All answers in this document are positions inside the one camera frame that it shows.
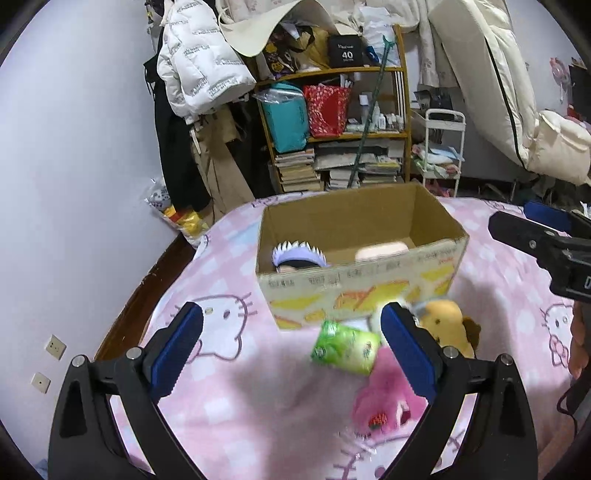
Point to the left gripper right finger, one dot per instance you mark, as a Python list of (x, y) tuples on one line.
[(500, 440)]

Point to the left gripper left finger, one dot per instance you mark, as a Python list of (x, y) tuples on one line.
[(85, 442)]

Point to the pink plush toy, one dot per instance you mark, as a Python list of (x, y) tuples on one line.
[(388, 402)]

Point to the yellow dog plush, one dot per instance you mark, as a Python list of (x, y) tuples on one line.
[(445, 321)]

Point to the green tissue pack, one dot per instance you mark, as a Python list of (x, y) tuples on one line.
[(346, 348)]

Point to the pink swirl roll plush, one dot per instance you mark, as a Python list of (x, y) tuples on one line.
[(378, 251)]

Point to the purple haired doll plush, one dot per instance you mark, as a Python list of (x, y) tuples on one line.
[(292, 256)]

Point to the person right hand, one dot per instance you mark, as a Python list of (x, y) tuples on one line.
[(579, 357)]

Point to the white rolling cart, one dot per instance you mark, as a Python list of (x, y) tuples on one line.
[(439, 157)]

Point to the pink hello kitty bedsheet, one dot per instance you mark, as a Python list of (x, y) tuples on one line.
[(251, 404)]

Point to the cardboard box with yellow print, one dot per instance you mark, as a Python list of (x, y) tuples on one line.
[(340, 255)]

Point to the cream folded mattress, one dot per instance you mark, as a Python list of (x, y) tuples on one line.
[(484, 54)]

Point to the plastic snack bag on floor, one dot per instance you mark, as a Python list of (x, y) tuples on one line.
[(186, 221)]

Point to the wooden bookshelf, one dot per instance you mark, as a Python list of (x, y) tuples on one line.
[(347, 125)]

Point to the green broom stick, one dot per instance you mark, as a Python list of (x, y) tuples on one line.
[(388, 45)]

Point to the red gift bag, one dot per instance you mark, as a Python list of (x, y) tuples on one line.
[(327, 109)]

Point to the stack of books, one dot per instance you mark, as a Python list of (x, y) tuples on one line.
[(297, 171)]

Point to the black box with number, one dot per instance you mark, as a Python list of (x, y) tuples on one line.
[(345, 51)]

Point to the teal bag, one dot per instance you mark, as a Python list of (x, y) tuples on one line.
[(286, 115)]

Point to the white puffer jacket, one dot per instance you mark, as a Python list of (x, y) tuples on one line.
[(200, 70)]

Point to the beige tote bag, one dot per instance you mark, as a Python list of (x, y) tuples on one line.
[(248, 37)]

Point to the wall socket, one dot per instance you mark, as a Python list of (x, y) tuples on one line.
[(55, 347), (40, 382)]

